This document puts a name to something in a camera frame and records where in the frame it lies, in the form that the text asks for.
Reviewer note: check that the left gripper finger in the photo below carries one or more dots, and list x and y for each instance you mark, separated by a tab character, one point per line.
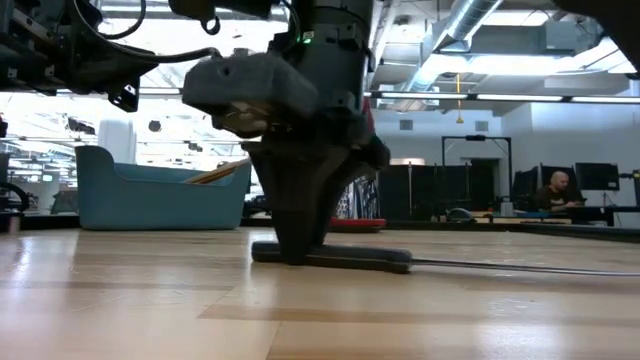
122	72
112	54

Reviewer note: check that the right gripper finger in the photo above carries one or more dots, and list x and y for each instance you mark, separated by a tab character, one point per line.
347	172
300	200

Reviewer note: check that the wooden fork spatula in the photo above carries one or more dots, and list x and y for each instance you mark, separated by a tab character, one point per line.
232	166

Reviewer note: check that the white building column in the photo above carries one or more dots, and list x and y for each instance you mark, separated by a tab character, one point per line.
117	142

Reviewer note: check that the black partition panel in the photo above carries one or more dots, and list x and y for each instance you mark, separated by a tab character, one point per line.
425	195

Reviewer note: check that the teal plastic bin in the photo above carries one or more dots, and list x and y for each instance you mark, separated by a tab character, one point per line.
150	205

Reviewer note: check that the long overhead light bar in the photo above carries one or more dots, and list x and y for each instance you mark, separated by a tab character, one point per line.
500	97

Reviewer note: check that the dark screen panel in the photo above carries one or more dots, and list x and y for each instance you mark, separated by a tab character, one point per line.
525	185

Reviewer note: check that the person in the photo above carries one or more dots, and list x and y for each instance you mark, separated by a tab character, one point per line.
557	182

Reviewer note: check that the black computer monitor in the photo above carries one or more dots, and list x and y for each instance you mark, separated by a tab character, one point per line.
597	177

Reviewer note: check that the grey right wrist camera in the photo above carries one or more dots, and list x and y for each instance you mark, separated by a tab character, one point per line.
250	80

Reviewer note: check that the black metal frame stand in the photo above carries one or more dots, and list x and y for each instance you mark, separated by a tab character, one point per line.
475	138

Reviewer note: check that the silver ventilation duct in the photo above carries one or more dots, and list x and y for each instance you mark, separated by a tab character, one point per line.
465	20

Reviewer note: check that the black table frame rails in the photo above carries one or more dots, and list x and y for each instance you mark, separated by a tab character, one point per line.
575	231

